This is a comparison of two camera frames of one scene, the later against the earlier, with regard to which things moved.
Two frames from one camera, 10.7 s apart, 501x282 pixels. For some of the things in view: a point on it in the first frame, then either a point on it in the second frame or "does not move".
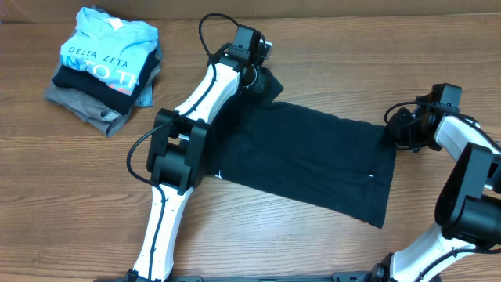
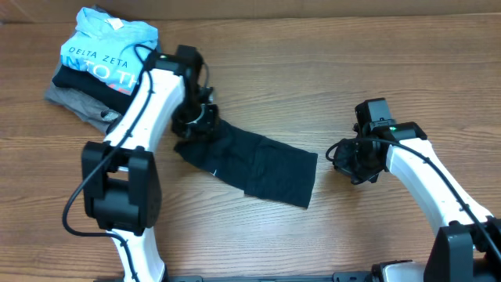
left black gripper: (246, 86) → (212, 122)
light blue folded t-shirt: (114, 50) does not move
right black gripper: (401, 128) → (353, 161)
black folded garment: (109, 95) does not move
